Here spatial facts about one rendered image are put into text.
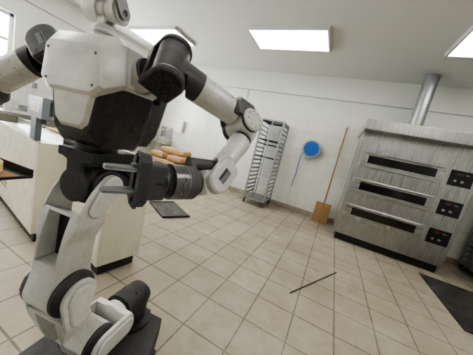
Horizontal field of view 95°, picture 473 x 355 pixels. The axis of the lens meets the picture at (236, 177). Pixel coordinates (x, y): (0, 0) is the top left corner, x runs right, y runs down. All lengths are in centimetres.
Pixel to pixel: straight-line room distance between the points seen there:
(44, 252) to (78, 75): 54
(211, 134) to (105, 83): 538
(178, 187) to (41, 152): 183
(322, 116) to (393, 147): 168
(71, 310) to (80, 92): 63
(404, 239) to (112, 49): 422
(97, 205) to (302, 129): 476
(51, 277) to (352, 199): 387
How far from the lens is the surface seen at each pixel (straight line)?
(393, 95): 535
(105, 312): 130
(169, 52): 68
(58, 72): 80
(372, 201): 414
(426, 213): 431
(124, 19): 81
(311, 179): 510
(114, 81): 69
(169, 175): 52
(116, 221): 185
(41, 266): 90
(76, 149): 79
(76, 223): 78
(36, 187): 233
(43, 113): 223
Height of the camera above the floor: 117
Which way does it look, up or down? 8 degrees down
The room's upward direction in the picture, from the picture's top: 13 degrees clockwise
